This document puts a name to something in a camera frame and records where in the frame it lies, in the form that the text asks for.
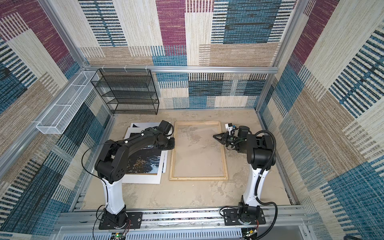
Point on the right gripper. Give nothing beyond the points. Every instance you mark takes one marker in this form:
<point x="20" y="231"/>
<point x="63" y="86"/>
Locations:
<point x="224" y="140"/>

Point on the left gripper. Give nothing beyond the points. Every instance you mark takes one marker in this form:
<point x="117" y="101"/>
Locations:
<point x="172" y="145"/>

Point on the clear acrylic sheet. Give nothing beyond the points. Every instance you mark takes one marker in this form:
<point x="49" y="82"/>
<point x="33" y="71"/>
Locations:
<point x="198" y="150"/>

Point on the wooden picture frame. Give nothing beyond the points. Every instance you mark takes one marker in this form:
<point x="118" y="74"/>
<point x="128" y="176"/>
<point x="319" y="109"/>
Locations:
<point x="198" y="150"/>

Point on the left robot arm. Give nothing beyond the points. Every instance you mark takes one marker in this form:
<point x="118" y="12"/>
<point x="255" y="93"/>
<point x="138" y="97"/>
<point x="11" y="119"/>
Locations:
<point x="111" y="166"/>

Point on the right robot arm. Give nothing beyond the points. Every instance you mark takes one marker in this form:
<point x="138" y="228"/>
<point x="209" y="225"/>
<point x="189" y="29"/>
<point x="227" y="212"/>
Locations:
<point x="260" y="149"/>

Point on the waterfall photo with white border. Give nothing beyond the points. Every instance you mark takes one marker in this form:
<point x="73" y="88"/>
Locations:
<point x="146" y="166"/>

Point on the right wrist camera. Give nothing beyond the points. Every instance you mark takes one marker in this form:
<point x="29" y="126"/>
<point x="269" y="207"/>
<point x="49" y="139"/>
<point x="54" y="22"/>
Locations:
<point x="231" y="129"/>

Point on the black wire shelf rack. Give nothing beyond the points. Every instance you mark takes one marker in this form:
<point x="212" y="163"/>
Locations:
<point x="129" y="91"/>

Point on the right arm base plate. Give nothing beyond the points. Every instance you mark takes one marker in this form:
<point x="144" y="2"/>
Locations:
<point x="253" y="217"/>

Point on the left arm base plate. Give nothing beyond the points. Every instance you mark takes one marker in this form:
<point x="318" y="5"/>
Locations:
<point x="121" y="221"/>

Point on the aluminium front rail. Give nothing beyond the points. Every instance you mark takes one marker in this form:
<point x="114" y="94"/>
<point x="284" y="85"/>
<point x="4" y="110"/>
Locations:
<point x="160" y="224"/>

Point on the white mesh wall basket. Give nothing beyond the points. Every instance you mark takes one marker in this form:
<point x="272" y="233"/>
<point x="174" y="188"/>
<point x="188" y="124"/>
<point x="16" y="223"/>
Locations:
<point x="59" y="116"/>

